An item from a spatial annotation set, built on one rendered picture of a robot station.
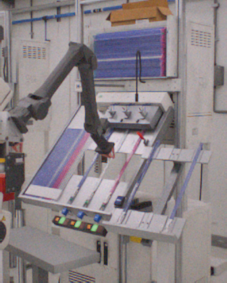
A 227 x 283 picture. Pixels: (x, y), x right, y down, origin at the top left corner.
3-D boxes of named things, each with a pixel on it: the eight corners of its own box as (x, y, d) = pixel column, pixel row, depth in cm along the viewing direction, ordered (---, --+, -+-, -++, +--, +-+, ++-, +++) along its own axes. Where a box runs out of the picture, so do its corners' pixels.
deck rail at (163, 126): (120, 223, 232) (114, 216, 228) (117, 223, 233) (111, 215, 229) (176, 113, 266) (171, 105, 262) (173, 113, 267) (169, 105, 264)
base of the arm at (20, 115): (-4, 115, 191) (15, 116, 183) (9, 103, 195) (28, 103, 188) (7, 132, 195) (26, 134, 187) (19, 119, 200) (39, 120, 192)
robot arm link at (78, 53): (71, 33, 216) (90, 36, 211) (80, 55, 226) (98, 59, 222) (14, 106, 196) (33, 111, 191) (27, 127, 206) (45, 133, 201)
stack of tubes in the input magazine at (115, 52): (163, 76, 261) (163, 26, 258) (92, 78, 293) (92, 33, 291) (175, 77, 270) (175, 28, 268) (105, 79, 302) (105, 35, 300)
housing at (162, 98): (171, 120, 266) (161, 102, 257) (103, 117, 297) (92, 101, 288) (176, 109, 270) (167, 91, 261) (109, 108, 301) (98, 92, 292)
